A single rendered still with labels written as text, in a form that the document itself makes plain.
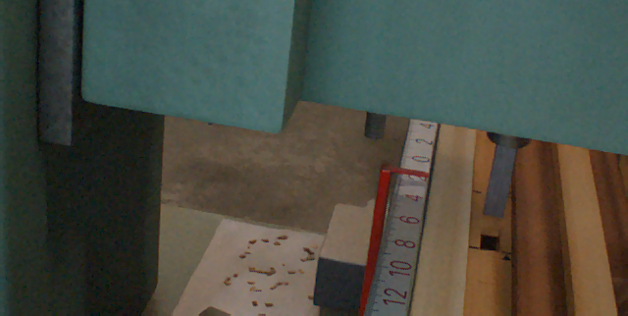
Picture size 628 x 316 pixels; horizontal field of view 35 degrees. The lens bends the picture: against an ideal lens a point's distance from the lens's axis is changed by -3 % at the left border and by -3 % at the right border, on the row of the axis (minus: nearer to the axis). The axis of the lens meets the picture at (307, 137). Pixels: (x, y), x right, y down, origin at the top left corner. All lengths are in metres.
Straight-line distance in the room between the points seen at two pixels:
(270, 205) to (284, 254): 1.76
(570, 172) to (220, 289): 0.25
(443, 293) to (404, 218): 0.05
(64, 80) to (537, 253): 0.20
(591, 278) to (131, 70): 0.19
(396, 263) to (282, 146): 2.37
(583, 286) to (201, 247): 0.35
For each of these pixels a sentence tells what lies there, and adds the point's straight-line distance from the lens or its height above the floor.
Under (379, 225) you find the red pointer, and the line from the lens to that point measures 0.46.
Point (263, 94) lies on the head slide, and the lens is 0.37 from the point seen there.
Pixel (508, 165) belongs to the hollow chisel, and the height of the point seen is 0.97.
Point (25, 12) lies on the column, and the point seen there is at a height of 1.04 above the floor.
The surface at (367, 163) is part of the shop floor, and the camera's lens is 2.71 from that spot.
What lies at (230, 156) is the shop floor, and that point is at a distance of 2.67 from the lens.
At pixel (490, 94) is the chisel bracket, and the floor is 1.01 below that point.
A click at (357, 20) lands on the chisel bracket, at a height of 1.03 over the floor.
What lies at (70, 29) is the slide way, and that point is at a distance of 0.38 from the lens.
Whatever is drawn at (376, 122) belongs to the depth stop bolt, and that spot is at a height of 0.96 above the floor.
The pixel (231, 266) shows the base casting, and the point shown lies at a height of 0.80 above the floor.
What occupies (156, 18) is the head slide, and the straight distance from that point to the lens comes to 0.37.
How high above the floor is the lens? 1.15
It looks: 24 degrees down
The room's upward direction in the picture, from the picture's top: 6 degrees clockwise
